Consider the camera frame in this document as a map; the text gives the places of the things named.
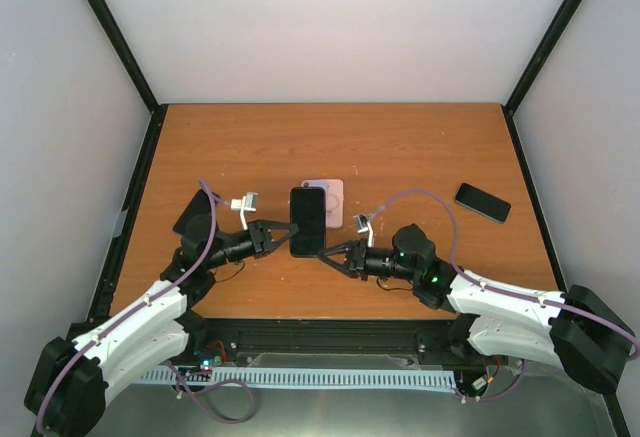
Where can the green-edged phone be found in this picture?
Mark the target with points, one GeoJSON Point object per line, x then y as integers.
{"type": "Point", "coordinates": [483, 203]}

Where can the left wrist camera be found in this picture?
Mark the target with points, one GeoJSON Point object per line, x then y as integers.
{"type": "Point", "coordinates": [244, 205]}

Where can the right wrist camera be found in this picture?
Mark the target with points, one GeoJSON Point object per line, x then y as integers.
{"type": "Point", "coordinates": [364, 228]}

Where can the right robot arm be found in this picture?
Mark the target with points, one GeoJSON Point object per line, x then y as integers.
{"type": "Point", "coordinates": [575, 331]}

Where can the black aluminium frame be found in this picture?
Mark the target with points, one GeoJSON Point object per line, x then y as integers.
{"type": "Point", "coordinates": [157, 113]}

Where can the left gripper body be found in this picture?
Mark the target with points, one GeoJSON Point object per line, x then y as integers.
{"type": "Point", "coordinates": [258, 238]}

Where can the black phone case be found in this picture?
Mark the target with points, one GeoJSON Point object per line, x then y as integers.
{"type": "Point", "coordinates": [308, 211]}

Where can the blue-edged phone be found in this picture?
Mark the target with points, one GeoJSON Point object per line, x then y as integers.
{"type": "Point", "coordinates": [199, 205]}

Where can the light blue cable duct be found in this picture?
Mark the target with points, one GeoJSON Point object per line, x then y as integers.
{"type": "Point", "coordinates": [329, 379]}

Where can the pink phone case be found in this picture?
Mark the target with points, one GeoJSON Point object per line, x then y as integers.
{"type": "Point", "coordinates": [334, 202]}

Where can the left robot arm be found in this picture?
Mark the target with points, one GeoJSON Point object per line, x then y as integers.
{"type": "Point", "coordinates": [75, 380]}

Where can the metal base plate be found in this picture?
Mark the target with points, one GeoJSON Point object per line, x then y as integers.
{"type": "Point", "coordinates": [529, 402]}

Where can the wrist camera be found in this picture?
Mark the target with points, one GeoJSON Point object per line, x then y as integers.
{"type": "Point", "coordinates": [244, 205]}
{"type": "Point", "coordinates": [364, 228]}

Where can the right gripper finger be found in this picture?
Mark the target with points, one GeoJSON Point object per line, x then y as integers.
{"type": "Point", "coordinates": [342, 265]}
{"type": "Point", "coordinates": [338, 249]}

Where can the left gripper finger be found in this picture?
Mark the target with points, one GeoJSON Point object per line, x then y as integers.
{"type": "Point", "coordinates": [280, 229]}
{"type": "Point", "coordinates": [275, 240]}

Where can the purple phone case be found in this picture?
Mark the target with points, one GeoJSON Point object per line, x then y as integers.
{"type": "Point", "coordinates": [315, 183]}

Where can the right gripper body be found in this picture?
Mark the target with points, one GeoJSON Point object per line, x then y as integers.
{"type": "Point", "coordinates": [358, 261]}

